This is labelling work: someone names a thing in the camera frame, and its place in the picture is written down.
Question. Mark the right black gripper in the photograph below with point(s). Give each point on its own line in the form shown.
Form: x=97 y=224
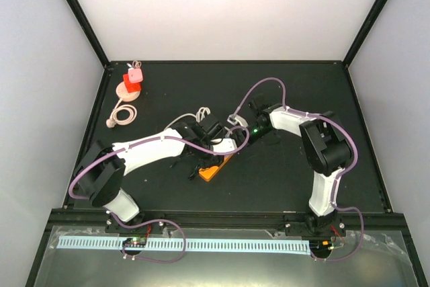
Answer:
x=237 y=134

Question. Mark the pink plug adapter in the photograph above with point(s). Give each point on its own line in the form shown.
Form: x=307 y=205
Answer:
x=135 y=75

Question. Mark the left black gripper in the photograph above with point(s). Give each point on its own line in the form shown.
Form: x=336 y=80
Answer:
x=206 y=162

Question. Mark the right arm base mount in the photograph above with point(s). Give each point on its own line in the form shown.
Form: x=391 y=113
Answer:
x=308 y=224

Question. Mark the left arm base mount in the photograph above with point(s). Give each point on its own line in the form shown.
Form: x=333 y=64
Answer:
x=112 y=225

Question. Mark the pink round power strip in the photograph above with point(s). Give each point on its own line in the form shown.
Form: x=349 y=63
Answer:
x=123 y=105

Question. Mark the red plug adapter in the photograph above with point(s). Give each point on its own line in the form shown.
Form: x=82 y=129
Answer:
x=131 y=87

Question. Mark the left black frame post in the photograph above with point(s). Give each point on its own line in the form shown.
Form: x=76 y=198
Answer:
x=88 y=31

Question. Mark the black frame post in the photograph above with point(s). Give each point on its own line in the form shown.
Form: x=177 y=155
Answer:
x=88 y=31
x=364 y=31

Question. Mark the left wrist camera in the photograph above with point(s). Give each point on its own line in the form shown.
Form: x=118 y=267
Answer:
x=223 y=146

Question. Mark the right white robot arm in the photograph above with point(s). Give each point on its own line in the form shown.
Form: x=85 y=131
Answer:
x=328 y=148

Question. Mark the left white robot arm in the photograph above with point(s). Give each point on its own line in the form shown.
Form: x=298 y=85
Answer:
x=99 y=175

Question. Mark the right black frame post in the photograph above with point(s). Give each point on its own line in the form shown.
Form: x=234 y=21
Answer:
x=364 y=31

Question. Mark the light blue cable duct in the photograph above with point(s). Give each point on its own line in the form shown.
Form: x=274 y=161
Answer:
x=188 y=245

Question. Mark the orange power strip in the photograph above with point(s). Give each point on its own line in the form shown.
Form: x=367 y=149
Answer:
x=209 y=173

